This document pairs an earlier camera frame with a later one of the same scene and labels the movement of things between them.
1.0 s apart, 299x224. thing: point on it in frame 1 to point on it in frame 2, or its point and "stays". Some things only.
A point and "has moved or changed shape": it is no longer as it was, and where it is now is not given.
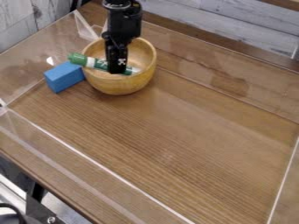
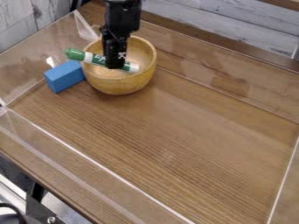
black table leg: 38,192 stays
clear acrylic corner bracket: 89,31 stays
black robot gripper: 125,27 stays
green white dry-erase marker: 82,59 has moved or changed shape
